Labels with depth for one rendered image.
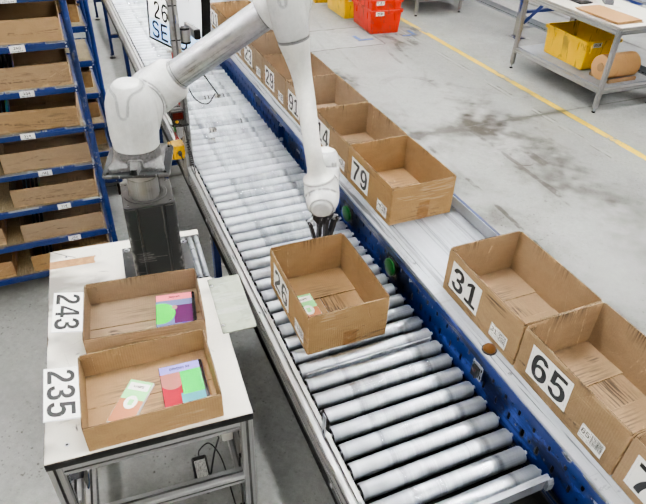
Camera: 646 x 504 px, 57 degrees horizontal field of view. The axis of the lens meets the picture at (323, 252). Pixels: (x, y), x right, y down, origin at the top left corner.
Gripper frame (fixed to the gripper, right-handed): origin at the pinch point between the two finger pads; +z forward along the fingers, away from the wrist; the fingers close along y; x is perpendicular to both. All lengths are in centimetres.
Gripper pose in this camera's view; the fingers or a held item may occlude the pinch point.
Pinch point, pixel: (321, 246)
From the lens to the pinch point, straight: 225.9
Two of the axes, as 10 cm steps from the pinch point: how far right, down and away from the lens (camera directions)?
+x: 3.9, 5.6, -7.3
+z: -0.3, 8.0, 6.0
